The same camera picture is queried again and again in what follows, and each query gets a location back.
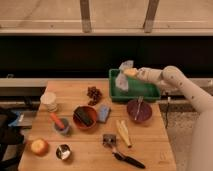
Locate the green plastic tray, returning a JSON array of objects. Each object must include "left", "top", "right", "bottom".
[{"left": 109, "top": 69, "right": 161, "bottom": 102}]

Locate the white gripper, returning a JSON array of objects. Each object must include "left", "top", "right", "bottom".
[{"left": 123, "top": 67, "right": 162, "bottom": 84}]

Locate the red yellow apple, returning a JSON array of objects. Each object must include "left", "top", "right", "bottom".
[{"left": 30, "top": 139, "right": 49, "bottom": 156}]

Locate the blue sponge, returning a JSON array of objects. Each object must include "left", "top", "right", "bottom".
[{"left": 98, "top": 105, "right": 111, "bottom": 123}]

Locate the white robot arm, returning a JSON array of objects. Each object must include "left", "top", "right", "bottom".
[{"left": 123, "top": 66, "right": 213, "bottom": 171}]

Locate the orange carrot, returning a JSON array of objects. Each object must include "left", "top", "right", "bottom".
[{"left": 50, "top": 113, "right": 65, "bottom": 130}]

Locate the purple bowl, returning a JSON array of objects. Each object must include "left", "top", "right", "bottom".
[{"left": 127, "top": 99, "right": 152, "bottom": 123}]

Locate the silver fork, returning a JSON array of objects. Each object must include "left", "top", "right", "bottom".
[{"left": 134, "top": 96, "right": 143, "bottom": 121}]

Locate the red bowl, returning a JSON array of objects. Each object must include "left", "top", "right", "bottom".
[{"left": 73, "top": 106, "right": 97, "bottom": 130}]

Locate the light blue towel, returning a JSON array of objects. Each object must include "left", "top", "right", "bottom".
[{"left": 115, "top": 60, "right": 134, "bottom": 91}]

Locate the small metal cup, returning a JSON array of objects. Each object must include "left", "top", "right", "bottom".
[{"left": 56, "top": 144, "right": 71, "bottom": 160}]

